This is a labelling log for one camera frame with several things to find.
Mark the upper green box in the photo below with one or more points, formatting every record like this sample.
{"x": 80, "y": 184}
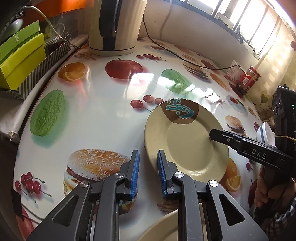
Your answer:
{"x": 18, "y": 39}

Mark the fruit printed tablecloth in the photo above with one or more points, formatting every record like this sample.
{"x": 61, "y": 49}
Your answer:
{"x": 98, "y": 115}

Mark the red-lidded sauce jar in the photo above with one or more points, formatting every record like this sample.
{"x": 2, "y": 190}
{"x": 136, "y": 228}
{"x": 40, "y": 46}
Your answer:
{"x": 248, "y": 80}

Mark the black binder clip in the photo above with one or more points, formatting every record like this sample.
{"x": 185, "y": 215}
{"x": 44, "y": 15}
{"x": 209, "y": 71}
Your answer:
{"x": 18, "y": 205}

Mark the grey oval device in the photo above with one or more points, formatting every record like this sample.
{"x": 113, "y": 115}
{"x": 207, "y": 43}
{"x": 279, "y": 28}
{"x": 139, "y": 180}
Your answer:
{"x": 14, "y": 27}

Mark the orange box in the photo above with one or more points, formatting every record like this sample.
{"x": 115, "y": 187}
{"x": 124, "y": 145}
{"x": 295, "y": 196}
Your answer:
{"x": 51, "y": 8}

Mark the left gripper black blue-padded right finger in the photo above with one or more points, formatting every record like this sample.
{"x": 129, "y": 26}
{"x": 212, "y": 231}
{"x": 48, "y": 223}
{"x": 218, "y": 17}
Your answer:
{"x": 206, "y": 211}

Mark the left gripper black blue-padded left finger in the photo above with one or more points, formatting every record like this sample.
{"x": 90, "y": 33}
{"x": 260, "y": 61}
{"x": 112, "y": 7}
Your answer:
{"x": 91, "y": 210}

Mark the chevron patterned tray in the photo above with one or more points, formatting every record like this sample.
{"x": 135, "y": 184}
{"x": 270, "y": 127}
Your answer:
{"x": 33, "y": 78}

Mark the cream plate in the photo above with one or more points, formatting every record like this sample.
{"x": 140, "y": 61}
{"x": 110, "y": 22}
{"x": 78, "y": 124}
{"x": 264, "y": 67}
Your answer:
{"x": 181, "y": 128}
{"x": 164, "y": 229}

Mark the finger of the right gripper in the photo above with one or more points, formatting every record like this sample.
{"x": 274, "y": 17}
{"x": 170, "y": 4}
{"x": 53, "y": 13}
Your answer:
{"x": 224, "y": 137}

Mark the white side shelf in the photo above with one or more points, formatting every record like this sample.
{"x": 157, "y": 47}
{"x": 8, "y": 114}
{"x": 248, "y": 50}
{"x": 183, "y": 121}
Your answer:
{"x": 14, "y": 113}

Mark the heart patterned curtain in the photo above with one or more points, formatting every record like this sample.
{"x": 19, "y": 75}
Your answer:
{"x": 272, "y": 66}

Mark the large white blue-striped bowl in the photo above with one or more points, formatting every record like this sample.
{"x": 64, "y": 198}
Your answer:
{"x": 265, "y": 134}

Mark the white small container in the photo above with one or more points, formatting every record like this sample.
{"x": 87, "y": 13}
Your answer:
{"x": 235, "y": 73}

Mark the person's right hand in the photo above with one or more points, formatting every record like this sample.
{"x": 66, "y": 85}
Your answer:
{"x": 284, "y": 192}

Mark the cream electric kettle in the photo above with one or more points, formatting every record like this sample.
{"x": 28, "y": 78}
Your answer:
{"x": 114, "y": 26}

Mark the lower lime green box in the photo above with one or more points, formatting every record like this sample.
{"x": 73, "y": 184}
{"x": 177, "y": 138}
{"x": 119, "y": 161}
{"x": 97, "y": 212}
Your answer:
{"x": 17, "y": 67}

